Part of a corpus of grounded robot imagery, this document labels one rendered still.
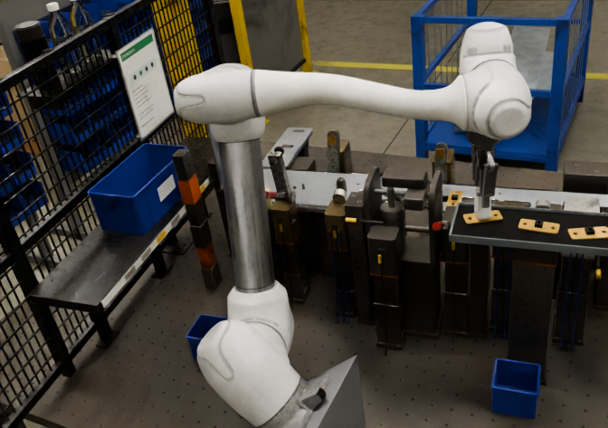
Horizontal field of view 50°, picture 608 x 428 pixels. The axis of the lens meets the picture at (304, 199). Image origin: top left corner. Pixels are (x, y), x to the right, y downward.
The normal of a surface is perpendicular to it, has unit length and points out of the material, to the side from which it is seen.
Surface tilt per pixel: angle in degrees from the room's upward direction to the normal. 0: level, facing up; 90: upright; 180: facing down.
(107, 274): 0
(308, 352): 0
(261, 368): 48
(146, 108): 90
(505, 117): 90
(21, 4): 90
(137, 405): 0
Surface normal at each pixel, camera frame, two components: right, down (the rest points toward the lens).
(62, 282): -0.13, -0.84
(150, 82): 0.94, 0.07
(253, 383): 0.12, -0.04
